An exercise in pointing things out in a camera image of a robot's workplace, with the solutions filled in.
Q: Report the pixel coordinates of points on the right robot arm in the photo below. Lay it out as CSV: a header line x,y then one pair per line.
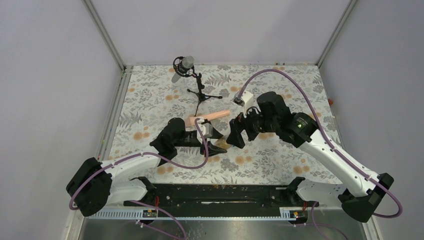
x,y
361,190

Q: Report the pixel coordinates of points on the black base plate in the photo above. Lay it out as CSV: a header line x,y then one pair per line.
x,y
219,199

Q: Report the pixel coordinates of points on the silver microphone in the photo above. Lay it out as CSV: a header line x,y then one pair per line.
x,y
182,66

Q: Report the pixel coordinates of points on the floral table mat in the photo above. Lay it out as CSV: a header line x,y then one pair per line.
x,y
152,99

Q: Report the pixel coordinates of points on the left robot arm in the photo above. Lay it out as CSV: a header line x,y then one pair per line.
x,y
97,184

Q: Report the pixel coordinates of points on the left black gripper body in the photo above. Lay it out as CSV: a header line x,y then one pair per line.
x,y
202,149

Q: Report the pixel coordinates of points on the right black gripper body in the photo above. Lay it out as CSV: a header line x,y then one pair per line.
x,y
253,123

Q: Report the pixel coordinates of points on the white slotted cable duct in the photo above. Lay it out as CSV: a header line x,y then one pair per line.
x,y
146,213

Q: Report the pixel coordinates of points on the pink tube container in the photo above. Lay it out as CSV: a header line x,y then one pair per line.
x,y
190,121

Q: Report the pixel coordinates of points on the black microphone tripod stand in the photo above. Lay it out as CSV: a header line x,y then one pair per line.
x,y
201,96

